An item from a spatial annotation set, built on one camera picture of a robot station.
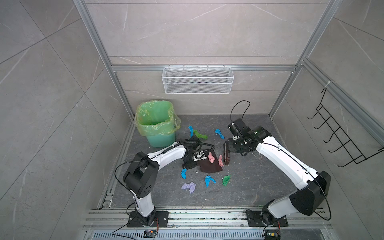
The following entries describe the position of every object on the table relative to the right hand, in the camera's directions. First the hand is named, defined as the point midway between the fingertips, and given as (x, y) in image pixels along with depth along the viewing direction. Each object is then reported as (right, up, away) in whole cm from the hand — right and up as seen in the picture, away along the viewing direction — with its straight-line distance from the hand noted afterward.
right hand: (230, 146), depth 79 cm
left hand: (-22, -10, +10) cm, 26 cm away
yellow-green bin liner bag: (-47, +17, +24) cm, 56 cm away
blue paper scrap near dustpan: (-26, -17, +8) cm, 33 cm away
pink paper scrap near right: (-3, -11, +13) cm, 18 cm away
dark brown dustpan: (-12, -14, +13) cm, 23 cm away
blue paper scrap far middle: (-3, +8, +27) cm, 29 cm away
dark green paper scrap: (-1, -20, +7) cm, 22 cm away
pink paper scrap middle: (-9, -9, +14) cm, 19 cm away
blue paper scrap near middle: (-12, -20, +6) cm, 24 cm away
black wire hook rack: (+45, -1, -21) cm, 50 cm away
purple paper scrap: (-22, -23, +3) cm, 32 cm away
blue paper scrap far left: (-22, +8, +29) cm, 37 cm away
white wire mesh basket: (-17, +43, +21) cm, 51 cm away
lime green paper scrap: (-15, +4, +26) cm, 30 cm away
